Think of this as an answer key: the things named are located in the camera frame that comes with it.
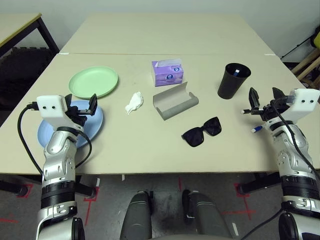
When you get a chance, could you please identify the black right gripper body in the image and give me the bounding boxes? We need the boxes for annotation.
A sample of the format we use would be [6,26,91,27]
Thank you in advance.
[250,98,292,123]

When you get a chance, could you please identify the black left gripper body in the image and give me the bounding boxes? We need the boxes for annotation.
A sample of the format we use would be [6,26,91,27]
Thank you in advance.
[65,104,92,127]

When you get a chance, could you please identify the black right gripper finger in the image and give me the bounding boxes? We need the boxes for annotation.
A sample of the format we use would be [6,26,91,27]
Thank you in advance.
[248,87,261,116]
[271,87,288,106]

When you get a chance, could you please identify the blue plastic plate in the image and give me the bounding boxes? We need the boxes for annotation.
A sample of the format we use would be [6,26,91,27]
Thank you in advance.
[37,99,105,149]

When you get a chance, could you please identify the white tissue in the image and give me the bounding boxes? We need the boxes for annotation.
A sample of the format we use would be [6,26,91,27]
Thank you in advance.
[124,91,145,115]

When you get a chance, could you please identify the black sunglasses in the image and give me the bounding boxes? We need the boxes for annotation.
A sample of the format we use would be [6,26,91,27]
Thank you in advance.
[181,116,223,148]

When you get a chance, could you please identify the green plastic plate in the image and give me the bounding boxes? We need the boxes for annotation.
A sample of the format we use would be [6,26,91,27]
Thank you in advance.
[68,65,119,99]

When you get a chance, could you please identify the black plastic cup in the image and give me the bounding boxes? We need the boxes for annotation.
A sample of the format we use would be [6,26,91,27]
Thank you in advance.
[217,62,252,100]

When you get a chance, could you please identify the wooden rack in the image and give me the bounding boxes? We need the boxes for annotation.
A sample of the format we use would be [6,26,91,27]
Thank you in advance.
[291,47,320,88]

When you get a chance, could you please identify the thin black stand rod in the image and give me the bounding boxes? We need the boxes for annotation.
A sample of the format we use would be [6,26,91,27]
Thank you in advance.
[279,37,316,60]

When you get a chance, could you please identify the black foam floor mats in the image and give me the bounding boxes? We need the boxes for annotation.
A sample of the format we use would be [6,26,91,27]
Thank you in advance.
[0,46,55,112]

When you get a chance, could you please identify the yellow green round object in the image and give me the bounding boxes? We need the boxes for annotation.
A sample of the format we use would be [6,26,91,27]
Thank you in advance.
[309,32,320,48]

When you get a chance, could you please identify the black table foot with caster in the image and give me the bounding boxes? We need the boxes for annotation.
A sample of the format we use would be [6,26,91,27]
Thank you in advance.
[237,172,283,195]
[0,178,28,197]
[74,174,100,198]

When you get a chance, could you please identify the purple tissue box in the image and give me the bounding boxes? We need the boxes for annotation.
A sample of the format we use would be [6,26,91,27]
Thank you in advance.
[151,58,185,88]

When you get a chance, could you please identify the grey open glasses case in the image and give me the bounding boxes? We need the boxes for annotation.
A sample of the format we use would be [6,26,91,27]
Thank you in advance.
[152,81,200,121]

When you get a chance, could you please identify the grey robot left leg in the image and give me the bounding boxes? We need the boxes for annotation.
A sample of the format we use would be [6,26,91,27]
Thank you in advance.
[119,190,155,240]

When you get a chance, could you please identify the grey robot leg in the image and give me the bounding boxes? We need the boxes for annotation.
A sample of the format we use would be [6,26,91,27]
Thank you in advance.
[119,190,155,240]
[182,189,234,240]

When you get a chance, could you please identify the grey robot right leg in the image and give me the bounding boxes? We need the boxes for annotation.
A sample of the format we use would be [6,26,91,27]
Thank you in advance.
[182,189,234,240]

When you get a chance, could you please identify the grey robot waist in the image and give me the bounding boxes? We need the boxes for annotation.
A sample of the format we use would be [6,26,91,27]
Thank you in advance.
[152,233,226,240]

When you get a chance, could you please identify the wooden side table black frame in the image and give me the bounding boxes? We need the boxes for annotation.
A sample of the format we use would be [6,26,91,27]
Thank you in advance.
[0,12,61,60]

